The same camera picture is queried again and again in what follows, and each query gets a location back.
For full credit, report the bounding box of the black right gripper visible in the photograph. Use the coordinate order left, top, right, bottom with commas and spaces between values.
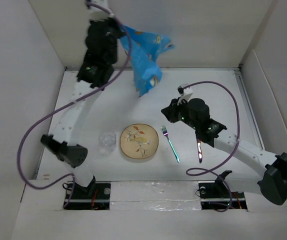
160, 96, 199, 131

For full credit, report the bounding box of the blue space-print cloth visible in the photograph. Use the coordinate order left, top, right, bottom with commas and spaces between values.
119, 26, 175, 97

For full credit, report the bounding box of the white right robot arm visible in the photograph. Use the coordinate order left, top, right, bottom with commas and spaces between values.
161, 98, 287, 206

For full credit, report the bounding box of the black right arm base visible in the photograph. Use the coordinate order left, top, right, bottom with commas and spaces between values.
195, 177, 248, 212

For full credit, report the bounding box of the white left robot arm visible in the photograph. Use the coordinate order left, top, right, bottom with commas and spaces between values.
40, 18, 125, 199

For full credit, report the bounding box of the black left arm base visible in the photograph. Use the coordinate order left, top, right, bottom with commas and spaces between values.
62, 181, 111, 211

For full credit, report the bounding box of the iridescent fork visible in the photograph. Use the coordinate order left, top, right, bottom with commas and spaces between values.
161, 125, 181, 163

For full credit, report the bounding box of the beige bird-pattern plate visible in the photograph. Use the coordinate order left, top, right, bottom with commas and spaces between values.
120, 123, 159, 160

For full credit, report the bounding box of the iridescent knife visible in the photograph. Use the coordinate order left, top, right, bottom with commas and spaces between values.
196, 135, 203, 164

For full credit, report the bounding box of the clear plastic cup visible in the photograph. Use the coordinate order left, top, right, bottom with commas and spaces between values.
98, 131, 117, 155

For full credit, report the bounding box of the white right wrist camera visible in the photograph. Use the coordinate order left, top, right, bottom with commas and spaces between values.
177, 84, 193, 105

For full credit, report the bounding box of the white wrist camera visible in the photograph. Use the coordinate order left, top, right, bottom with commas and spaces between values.
177, 84, 193, 105
84, 0, 112, 21

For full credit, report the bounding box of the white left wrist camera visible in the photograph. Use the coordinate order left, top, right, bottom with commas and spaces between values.
84, 0, 112, 21

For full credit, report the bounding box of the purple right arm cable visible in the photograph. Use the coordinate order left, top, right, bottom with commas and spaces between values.
185, 80, 241, 213

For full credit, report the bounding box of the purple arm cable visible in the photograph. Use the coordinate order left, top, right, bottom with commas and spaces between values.
16, 1, 134, 208
185, 80, 241, 213

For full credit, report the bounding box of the aluminium rail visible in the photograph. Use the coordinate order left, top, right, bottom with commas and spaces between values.
234, 68, 266, 150

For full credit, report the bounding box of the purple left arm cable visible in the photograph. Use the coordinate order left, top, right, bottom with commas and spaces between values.
16, 1, 134, 208

